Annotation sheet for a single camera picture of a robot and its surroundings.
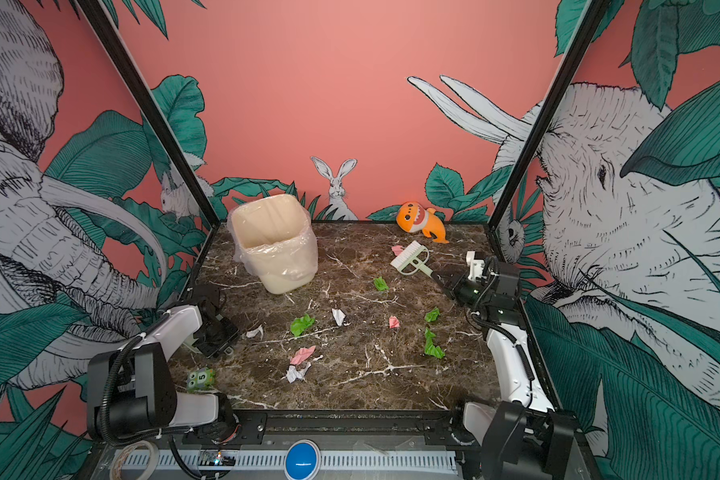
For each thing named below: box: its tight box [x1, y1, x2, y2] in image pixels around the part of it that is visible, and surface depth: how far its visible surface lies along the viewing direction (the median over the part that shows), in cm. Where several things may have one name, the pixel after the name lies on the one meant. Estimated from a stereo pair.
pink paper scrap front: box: [290, 345, 317, 365], surface depth 87 cm
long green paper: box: [424, 327, 446, 359], surface depth 88 cm
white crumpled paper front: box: [286, 362, 312, 384], surface depth 84 cm
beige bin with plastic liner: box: [227, 193, 318, 295], surface depth 92 cm
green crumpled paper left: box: [290, 313, 315, 337], surface depth 93 cm
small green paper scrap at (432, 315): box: [425, 307, 441, 322], surface depth 95 cm
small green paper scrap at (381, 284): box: [374, 276, 389, 291], surface depth 103 cm
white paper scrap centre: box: [332, 308, 346, 327], surface depth 96 cm
